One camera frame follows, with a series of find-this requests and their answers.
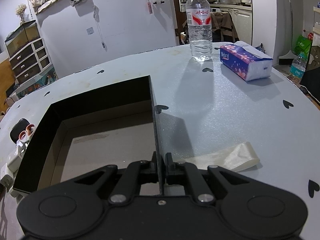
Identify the white drawer cabinet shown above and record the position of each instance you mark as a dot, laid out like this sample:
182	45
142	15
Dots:
31	60

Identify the red white scissors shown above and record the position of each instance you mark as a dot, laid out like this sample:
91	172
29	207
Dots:
25	136

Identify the glass fish tank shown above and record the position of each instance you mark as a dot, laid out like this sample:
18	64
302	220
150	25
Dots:
24	34

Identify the black oval case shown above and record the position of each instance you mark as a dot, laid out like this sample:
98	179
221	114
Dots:
18	128

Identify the cream plastic bag roll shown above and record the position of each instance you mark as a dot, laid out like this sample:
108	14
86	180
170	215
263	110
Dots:
236	158

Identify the purple tissue pack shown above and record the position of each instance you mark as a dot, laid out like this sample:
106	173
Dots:
246	61

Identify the green-label bottle on floor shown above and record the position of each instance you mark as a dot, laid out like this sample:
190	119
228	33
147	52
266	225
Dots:
298	66

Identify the clear water bottle red label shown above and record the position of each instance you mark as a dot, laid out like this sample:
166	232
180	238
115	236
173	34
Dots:
199	29

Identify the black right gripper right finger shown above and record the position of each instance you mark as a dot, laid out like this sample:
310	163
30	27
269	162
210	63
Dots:
174	171

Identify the white charger adapter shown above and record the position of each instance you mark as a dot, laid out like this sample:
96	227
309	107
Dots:
10	168

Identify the black cardboard box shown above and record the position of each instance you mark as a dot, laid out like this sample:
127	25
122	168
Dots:
115	124

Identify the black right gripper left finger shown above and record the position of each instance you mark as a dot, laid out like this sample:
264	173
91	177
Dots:
151	167

